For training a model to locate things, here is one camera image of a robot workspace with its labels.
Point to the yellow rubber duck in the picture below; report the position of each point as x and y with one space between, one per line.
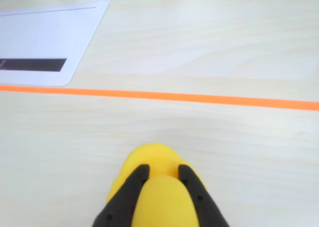
162 202

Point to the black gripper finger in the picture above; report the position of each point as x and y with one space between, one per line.
202 202
124 202

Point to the long orange tape strip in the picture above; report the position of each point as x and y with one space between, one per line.
174 97

